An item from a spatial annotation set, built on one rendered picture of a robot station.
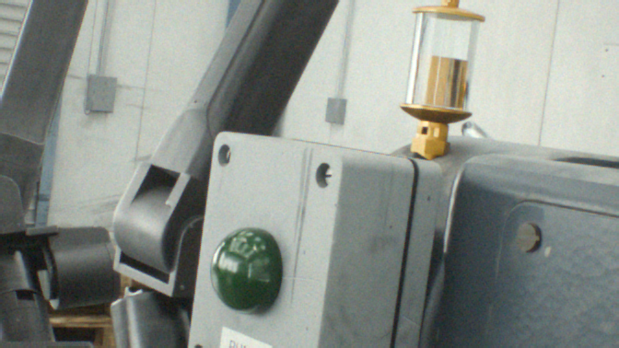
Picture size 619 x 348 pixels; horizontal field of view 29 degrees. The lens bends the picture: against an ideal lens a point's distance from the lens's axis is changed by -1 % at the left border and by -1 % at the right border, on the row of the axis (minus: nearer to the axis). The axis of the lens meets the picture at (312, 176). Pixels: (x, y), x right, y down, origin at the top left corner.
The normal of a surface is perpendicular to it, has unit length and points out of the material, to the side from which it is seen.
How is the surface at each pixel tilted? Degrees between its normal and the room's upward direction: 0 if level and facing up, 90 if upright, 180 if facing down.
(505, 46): 90
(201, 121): 67
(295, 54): 94
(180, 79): 90
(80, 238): 62
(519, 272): 90
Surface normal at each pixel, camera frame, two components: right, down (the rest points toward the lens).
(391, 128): -0.79, -0.07
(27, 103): 0.41, -0.40
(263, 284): 0.25, 0.18
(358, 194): 0.61, 0.12
